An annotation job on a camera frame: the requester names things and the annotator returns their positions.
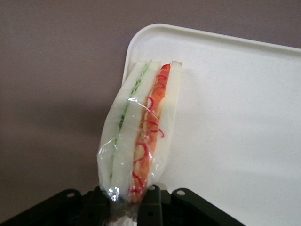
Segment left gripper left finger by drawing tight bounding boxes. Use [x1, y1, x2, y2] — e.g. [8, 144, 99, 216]
[79, 185, 112, 226]

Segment cream plastic tray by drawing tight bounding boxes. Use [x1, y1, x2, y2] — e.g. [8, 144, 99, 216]
[122, 23, 301, 226]

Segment triangle sandwich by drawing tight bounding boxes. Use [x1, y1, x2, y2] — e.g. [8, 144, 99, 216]
[96, 60, 183, 226]

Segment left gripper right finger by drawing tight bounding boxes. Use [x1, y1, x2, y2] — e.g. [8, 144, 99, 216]
[137, 184, 164, 226]

